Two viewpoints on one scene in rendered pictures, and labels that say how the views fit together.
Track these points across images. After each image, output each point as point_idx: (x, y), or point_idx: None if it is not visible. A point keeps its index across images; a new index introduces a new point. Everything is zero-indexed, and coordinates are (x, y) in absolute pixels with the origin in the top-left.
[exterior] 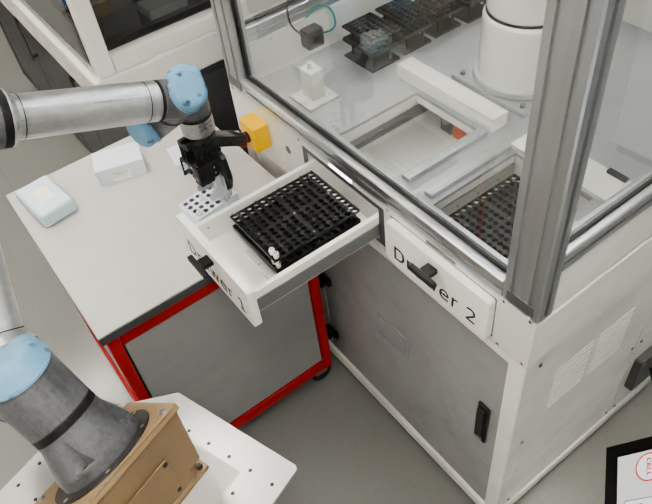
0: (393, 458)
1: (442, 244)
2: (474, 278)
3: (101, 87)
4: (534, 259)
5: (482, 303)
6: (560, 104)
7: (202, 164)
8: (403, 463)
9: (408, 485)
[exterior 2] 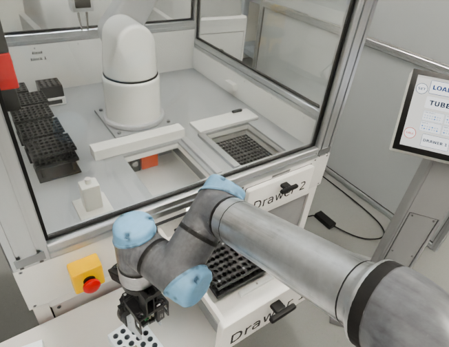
0: (238, 346)
1: (284, 166)
2: (300, 165)
3: (270, 219)
4: (335, 119)
5: (311, 169)
6: (362, 28)
7: (160, 297)
8: (242, 341)
9: (256, 340)
